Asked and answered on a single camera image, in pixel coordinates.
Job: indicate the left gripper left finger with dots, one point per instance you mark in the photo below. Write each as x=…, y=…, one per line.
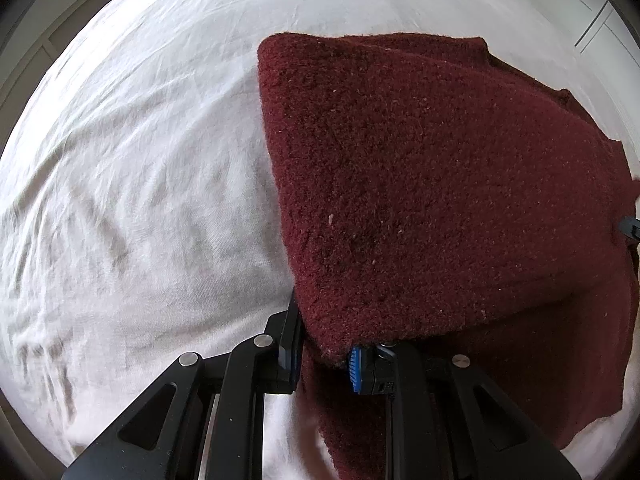
x=201, y=418

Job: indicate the dark red knit sweater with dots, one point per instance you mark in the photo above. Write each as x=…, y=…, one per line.
x=426, y=188

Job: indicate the white radiator cover panel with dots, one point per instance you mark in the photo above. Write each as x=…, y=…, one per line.
x=25, y=76

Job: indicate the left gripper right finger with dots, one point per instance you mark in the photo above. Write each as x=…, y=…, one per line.
x=445, y=419

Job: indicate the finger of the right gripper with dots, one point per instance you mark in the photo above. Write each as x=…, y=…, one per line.
x=629, y=227

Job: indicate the white wardrobe with doors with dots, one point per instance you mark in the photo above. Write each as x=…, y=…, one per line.
x=594, y=27

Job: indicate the white bed sheet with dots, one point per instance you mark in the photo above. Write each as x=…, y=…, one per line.
x=139, y=217

